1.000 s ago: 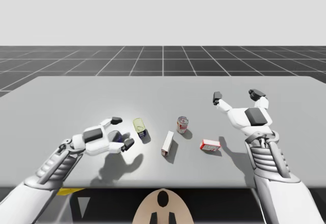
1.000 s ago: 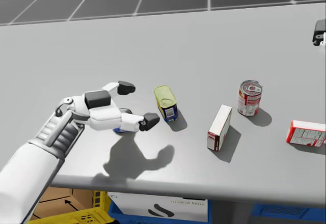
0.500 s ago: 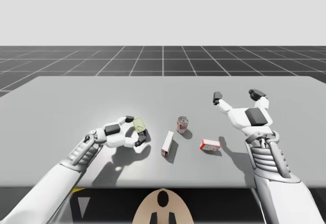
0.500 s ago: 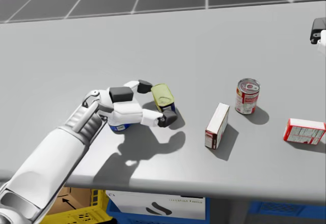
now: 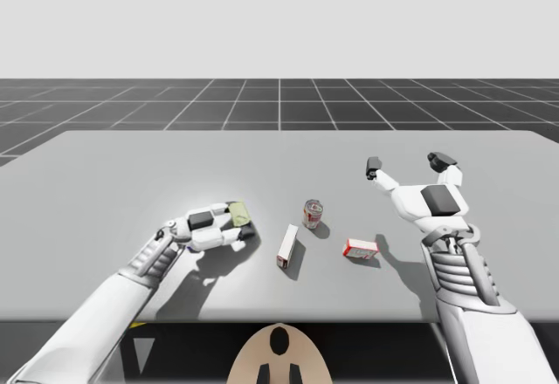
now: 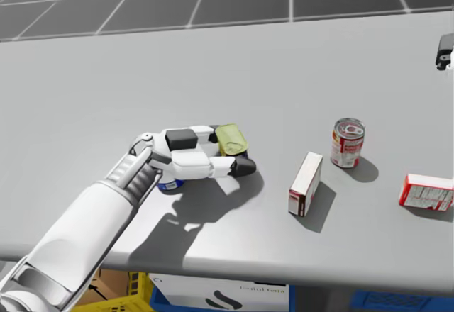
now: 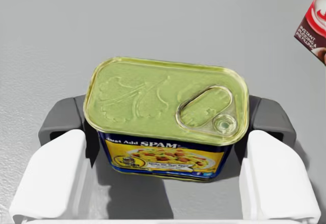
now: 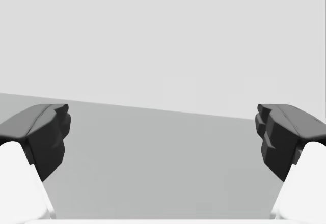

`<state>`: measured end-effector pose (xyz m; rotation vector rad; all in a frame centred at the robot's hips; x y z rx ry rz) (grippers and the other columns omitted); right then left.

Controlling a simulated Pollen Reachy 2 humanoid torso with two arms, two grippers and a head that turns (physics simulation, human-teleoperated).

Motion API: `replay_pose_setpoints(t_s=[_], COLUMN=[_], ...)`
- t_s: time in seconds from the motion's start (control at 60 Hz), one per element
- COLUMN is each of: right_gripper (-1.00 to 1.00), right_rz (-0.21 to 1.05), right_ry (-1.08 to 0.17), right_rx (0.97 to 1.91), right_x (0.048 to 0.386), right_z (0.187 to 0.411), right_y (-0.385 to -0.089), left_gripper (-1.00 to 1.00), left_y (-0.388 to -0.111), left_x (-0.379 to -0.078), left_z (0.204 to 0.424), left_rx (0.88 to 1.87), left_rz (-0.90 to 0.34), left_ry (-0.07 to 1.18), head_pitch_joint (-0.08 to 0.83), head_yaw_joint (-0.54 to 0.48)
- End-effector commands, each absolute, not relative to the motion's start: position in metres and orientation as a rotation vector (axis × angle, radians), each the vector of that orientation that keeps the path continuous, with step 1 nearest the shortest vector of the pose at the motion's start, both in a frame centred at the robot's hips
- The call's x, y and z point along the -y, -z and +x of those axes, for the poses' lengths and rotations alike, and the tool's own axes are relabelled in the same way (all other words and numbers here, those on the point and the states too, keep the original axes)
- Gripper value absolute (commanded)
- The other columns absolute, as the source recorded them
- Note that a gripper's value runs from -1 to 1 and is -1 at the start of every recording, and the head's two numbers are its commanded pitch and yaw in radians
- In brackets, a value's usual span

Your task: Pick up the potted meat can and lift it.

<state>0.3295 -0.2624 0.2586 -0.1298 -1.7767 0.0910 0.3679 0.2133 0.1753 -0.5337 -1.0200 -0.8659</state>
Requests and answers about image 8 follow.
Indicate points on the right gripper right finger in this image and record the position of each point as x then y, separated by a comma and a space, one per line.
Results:
282, 137

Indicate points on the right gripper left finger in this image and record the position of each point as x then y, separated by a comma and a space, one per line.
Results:
38, 137

